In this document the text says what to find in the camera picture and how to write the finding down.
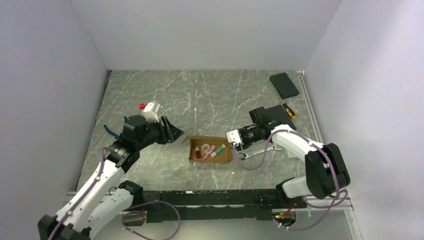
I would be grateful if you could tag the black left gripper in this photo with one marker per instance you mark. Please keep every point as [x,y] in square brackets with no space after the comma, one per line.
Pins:
[170,134]

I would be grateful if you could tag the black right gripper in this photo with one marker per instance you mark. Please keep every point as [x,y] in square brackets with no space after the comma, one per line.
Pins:
[244,144]

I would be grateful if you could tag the green white tube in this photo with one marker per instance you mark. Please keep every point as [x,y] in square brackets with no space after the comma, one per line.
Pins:
[218,150]

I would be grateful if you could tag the brown cardboard paper box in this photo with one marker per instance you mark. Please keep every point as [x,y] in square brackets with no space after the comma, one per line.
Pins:
[198,140]

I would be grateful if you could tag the red small bottle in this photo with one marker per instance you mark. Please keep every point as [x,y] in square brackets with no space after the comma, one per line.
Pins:
[198,153]

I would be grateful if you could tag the clear tape roll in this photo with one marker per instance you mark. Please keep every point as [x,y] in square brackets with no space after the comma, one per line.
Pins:
[205,148]

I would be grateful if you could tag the pink tube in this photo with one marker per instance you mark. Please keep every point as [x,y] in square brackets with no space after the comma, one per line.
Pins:
[207,155]

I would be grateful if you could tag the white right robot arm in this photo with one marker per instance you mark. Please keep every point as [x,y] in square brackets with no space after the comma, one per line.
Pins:
[325,170]

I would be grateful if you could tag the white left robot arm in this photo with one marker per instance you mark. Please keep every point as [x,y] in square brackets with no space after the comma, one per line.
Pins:
[91,209]

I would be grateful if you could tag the black flat box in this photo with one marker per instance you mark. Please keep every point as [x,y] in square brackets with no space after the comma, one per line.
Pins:
[283,85]

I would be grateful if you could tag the silver combination wrench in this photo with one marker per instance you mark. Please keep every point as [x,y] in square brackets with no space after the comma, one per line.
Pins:
[245,155]

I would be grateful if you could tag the yellow black screwdriver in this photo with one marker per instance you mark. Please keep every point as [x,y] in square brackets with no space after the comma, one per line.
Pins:
[289,111]

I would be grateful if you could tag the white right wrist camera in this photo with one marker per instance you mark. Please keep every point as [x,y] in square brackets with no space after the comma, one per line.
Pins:
[234,137]

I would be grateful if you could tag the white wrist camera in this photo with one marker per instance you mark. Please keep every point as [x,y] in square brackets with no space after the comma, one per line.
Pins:
[234,137]
[149,111]

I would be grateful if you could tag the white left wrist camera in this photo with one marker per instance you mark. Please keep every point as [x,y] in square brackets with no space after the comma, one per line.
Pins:
[149,111]

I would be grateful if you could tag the blue handled pliers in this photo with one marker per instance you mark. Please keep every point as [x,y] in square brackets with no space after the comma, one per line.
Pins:
[115,134]

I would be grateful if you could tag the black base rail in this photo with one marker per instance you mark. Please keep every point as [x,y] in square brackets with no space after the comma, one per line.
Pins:
[171,205]

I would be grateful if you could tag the aluminium frame rail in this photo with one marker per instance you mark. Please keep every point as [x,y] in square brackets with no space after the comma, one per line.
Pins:
[284,218]

